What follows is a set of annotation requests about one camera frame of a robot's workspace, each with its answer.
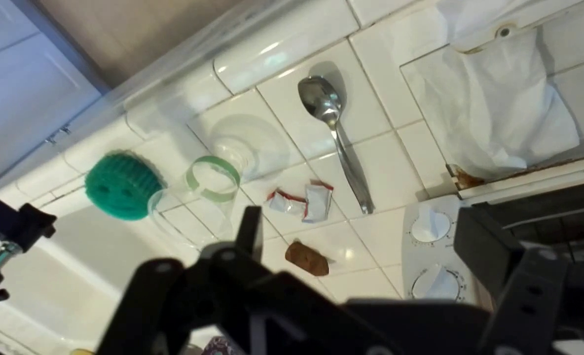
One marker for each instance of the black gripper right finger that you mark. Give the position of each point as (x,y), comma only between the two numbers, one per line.
(536,288)

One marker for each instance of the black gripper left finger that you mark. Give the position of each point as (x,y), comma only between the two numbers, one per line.
(175,302)

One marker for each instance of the silver metal spoon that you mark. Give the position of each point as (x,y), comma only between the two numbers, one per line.
(323,99)

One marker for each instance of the white oven knob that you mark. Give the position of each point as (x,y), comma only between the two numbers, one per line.
(431,225)
(437,284)

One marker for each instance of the white sink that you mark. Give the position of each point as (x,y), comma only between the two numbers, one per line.
(76,276)

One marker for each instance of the green round scrubber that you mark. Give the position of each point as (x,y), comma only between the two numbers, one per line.
(123,187)

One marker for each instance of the brown chocolate piece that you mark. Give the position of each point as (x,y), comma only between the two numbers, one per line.
(307,258)

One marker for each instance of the red white small wrapper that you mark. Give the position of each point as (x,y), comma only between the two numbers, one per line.
(305,199)

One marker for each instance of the clear glass with green band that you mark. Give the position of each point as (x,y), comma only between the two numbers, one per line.
(240,148)

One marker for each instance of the white base cabinet front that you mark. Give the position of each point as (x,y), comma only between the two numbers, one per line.
(23,85)

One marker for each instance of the black camera on stand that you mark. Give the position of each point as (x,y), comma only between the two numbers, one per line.
(9,219)

